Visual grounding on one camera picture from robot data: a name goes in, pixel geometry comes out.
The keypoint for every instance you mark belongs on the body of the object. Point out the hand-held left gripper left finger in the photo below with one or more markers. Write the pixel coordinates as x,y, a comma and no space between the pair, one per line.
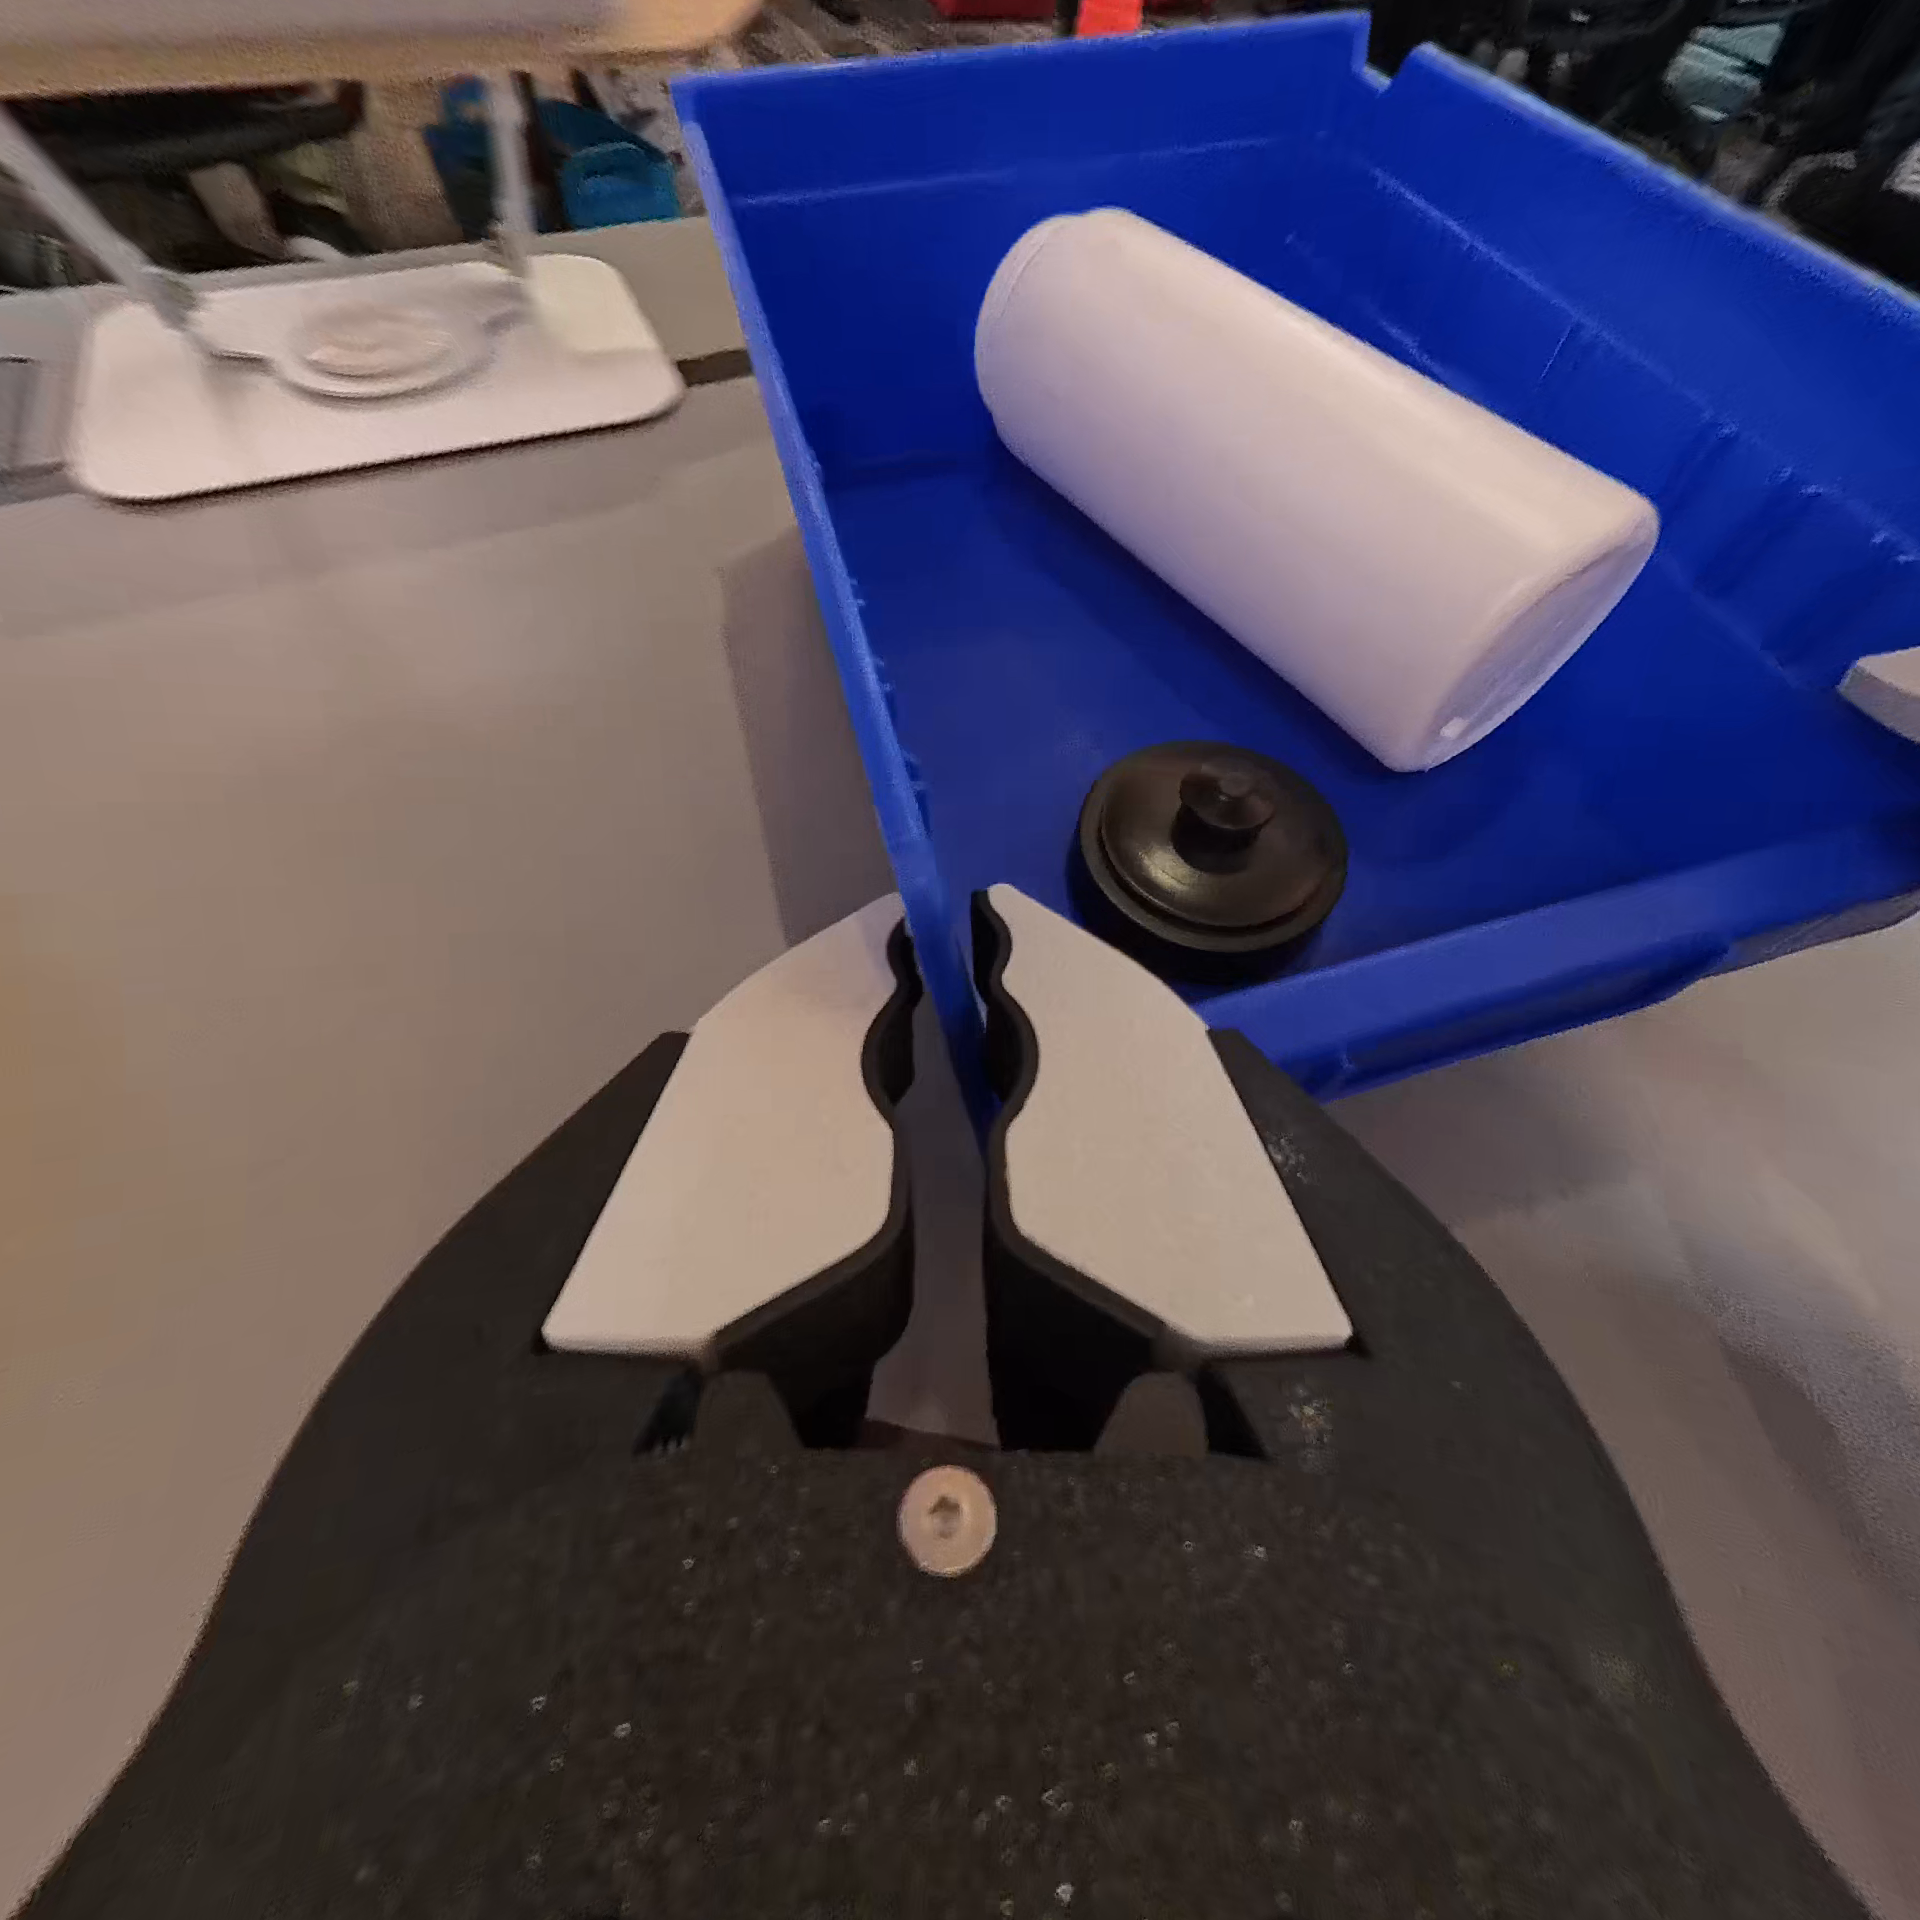
751,1184

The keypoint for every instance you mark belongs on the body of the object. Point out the white plastic bottle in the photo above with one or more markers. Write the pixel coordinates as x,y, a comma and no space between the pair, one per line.
1290,481

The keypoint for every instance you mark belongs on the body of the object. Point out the blue plastic bin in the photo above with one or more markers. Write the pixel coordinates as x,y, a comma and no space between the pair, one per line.
974,645

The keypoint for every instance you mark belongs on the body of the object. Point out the black bottle lid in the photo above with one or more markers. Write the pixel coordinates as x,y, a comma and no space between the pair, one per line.
1200,869

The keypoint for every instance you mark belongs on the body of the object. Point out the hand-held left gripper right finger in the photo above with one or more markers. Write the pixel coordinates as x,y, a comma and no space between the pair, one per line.
1154,1184

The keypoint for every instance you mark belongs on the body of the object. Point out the blue plastic crate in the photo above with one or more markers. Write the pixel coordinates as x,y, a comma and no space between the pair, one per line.
608,181

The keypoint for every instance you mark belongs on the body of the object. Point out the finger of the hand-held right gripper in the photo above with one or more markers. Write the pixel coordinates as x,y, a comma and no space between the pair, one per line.
1894,694

